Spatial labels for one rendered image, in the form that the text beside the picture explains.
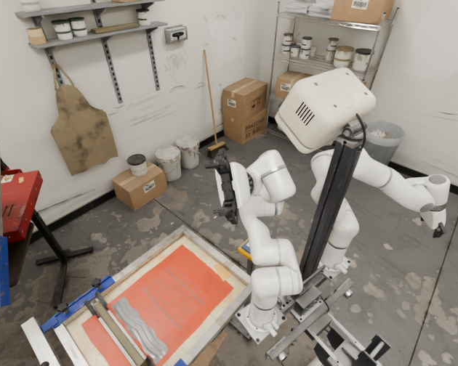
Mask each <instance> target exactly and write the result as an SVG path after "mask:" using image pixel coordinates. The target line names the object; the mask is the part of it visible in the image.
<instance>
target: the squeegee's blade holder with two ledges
mask: <svg viewBox="0 0 458 366"><path fill-rule="evenodd" d="M108 313H109V315H110V316H111V317H112V318H113V320H114V321H115V322H116V324H117V325H118V326H119V327H120V328H121V330H122V331H123V333H124V334H125V336H126V337H127V338H128V339H129V341H130V342H131V343H132V345H133V346H134V347H135V348H136V350H137V351H138V352H139V354H140V355H141V356H142V358H143V359H144V360H145V359H146V356H145V355H144V354H143V353H142V351H141V350H140V349H139V347H138V346H137V344H136V343H135V342H134V341H133V340H132V338H131V337H130V336H129V334H128V333H127V332H126V331H125V329H124V328H123V327H122V326H121V324H120V323H119V321H118V320H117V319H116V318H115V317H114V315H113V314H112V312H111V311H110V310H108ZM98 320H99V321H100V322H101V324H102V325H103V327H104V328H105V329H106V330H107V332H108V333H109V335H110V336H111V338H112V339H113V340H114V341H115V343H116V345H117V346H118V347H119V348H120V350H121V351H122V353H123V354H124V356H125V357H126V358H127V359H128V361H129V363H130V364H131V365H132V366H136V364H135V363H134V361H133V360H132V358H131V357H130V356H129V355H128V353H127V352H126V350H125V349H124V347H123V346H122V345H121V344H120V342H119V341H118V339H117V338H116V337H115V335H114V334H113V333H112V332H111V330H110V328H109V327H108V326H107V325H106V324H105V322H104V321H103V319H102V317H100V318H98Z"/></svg>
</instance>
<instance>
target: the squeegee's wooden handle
mask: <svg viewBox="0 0 458 366"><path fill-rule="evenodd" d="M94 308H95V309H96V311H97V313H98V314H99V315H100V316H101V317H102V319H103V321H104V322H105V324H106V325H107V326H108V327H109V328H110V330H111V332H112V333H113V334H114V336H115V337H116V338H117V339H118V341H119V342H120V344H121V345H122V346H123V347H124V349H125V350H126V352H127V353H128V355H129V356H130V357H131V358H132V360H133V361H134V363H135V364H136V366H148V365H147V363H146V362H145V360H144V359H143V358H142V356H141V355H140V354H139V352H138V351H137V350H136V348H135V347H134V346H133V345H132V343H131V342H130V341H129V339H128V338H127V337H126V336H125V334H124V333H123V331H122V330H121V328H120V327H119V326H118V325H117V324H116V322H115V321H114V320H113V318H112V317H111V316H110V315H109V313H108V312H107V311H106V309H105V308H104V306H103V305H102V304H101V303H100V302H97V303H96V304H95V305H94Z"/></svg>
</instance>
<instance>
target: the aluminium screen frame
mask: <svg viewBox="0 0 458 366"><path fill-rule="evenodd" d="M183 235H184V236H186V238H187V239H189V240H190V241H191V242H193V243H194V244H195V245H197V246H198V247H199V248H200V249H201V250H203V251H204V252H205V253H207V254H208V255H209V256H211V257H212V258H213V259H214V260H215V261H216V262H218V263H219V264H220V265H222V266H223V267H224V268H225V269H227V270H228V271H229V272H230V273H231V274H232V275H234V276H235V277H237V278H238V279H239V280H240V281H241V282H242V283H244V284H245V285H246V287H245V288H244V289H243V290H242V292H241V293H240V294H239V295H238V296H237V297H236V299H235V300H234V301H233V302H232V303H231V304H230V305H229V307H228V308H227V309H226V310H225V311H224V312H223V313H222V314H221V315H220V316H219V317H218V318H217V319H216V321H215V322H214V323H213V324H212V325H211V326H210V327H209V329H208V330H207V331H206V332H205V333H204V334H203V335H202V336H201V337H200V338H199V339H198V340H197V342H196V343H195V344H194V345H193V346H192V347H191V348H190V350H189V351H188V352H187V353H186V354H185V355H184V356H183V358H182V360H183V361H184V362H185V363H186V364H187V365H188V366H191V365H192V364H193V363H194V362H195V360H196V359H197V358H198V357H199V355H200V354H201V353H202V352H203V351H204V349H205V348H206V347H207V346H208V345H209V344H210V343H211V342H212V341H213V339H214V338H215V337H216V336H217V334H218V333H219V332H220V331H221V330H222V329H223V328H224V327H225V326H226V325H227V323H228V322H229V321H230V320H231V318H232V317H233V316H234V315H235V314H236V312H237V311H238V310H239V309H240V308H241V307H242V306H243V305H244V304H245V302H246V301H247V300H248V299H249V297H250V296H251V295H252V287H251V277H250V276H249V275H248V274H247V273H245V272H244V271H243V270H242V269H240V268H239V267H237V266H236V265H235V264H234V263H233V262H231V261H230V260H229V259H227V258H226V257H224V256H223V255H222V254H221V253H220V252H218V251H217V250H216V249H214V248H213V247H211V246H210V245H209V244H208V243H207V242H205V241H204V240H202V239H201V238H200V237H199V236H198V235H196V234H195V233H194V232H192V231H191V230H190V229H188V228H187V227H186V226H185V225H182V226H181V227H179V228H178V229H176V230H175V231H174V232H173V233H172V234H170V235H169V236H167V237H166V238H164V239H163V240H162V241H161V242H160V243H158V244H157V245H155V246H154V247H152V248H151V249H150V250H149V251H147V252H146V253H144V254H143V255H142V256H141V257H139V258H138V259H136V260H135V261H133V262H132V263H131V264H130V265H129V266H127V267H126V268H124V269H123V270H121V271H120V272H119V273H118V274H116V275H115V276H114V277H112V278H113V279H114V280H115V283H114V284H112V286H110V287H109V288H107V289H106V290H104V291H103V292H102V293H101V294H100V295H101V296H102V297H103V296H105V295H106V294H108V293H109V292H110V291H112V290H113V289H114V288H115V287H116V286H118V285H119V284H121V283H122V282H123V281H125V279H127V278H128V277H130V276H131V275H132V274H134V273H135V272H136V271H137V270H138V269H140V268H141V267H143V266H144V265H145V264H147V263H148V262H149V261H150V260H151V259H153V258H154V257H155V256H157V255H158V254H160V252H162V251H163V250H164V249H166V248H167V247H168V246H170V245H171V244H172V243H173V242H175V241H176V240H177V239H179V238H180V237H182V236H183ZM87 309H88V308H87V307H86V305H85V306H84V307H82V308H81V309H80V310H78V311H77V312H76V313H75V314H73V315H72V316H71V317H69V318H68V319H67V320H66V321H64V322H63V323H61V324H60V325H58V326H57V327H56V328H53V329H54V331H55V333H56V334H57V337H58V338H59V339H60V342H61V343H62V345H63V346H64V348H65V350H66V351H67V353H68V355H69V357H70V358H71V360H72V362H73V364H74V365H75V366H90V365H89V363H88V362H87V360H86V359H85V357H84V355H83V354H82V353H81V350H80V349H79V347H78V346H77V344H76V342H75V341H74V339H73V338H72V336H71V334H70V333H69V332H68V329H67V328H66V325H67V324H69V323H70V322H71V321H73V320H74V319H76V318H77V317H78V316H79V315H80V314H82V313H83V312H85V311H86V310H87Z"/></svg>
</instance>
